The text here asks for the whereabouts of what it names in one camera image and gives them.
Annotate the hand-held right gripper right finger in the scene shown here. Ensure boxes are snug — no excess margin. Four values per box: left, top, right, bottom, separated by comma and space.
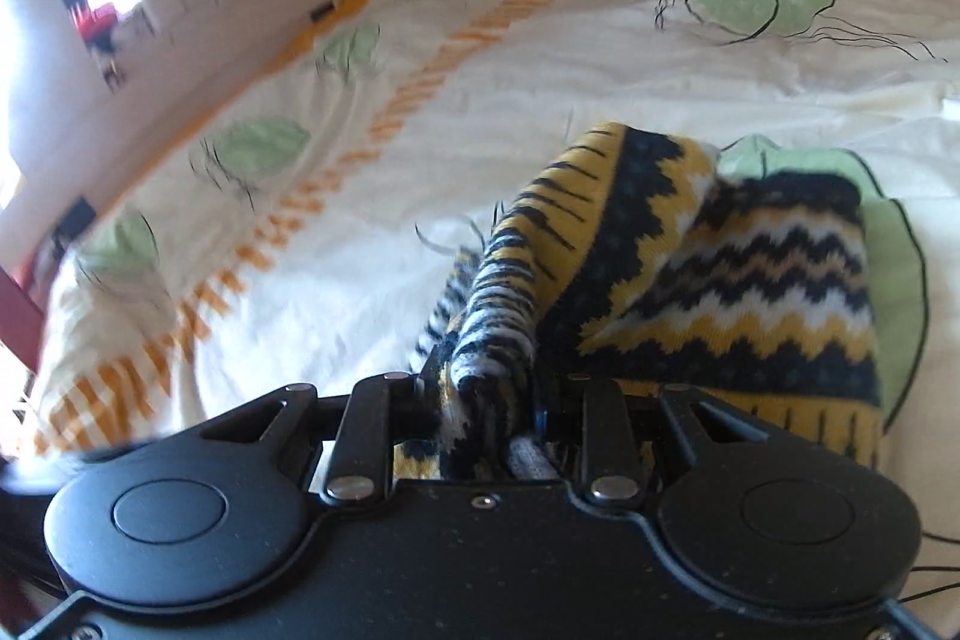
529, 373, 760, 504

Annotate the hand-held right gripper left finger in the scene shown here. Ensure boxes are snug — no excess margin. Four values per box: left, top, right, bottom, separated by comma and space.
197, 347, 449, 506

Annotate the patterned knit sweater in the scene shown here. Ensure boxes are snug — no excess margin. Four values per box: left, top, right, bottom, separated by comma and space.
393, 122, 887, 485

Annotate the leaf printed duvet cover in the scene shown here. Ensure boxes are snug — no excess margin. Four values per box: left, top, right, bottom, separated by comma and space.
13, 0, 960, 612

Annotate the red object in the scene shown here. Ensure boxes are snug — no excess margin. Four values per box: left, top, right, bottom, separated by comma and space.
73, 4, 125, 45

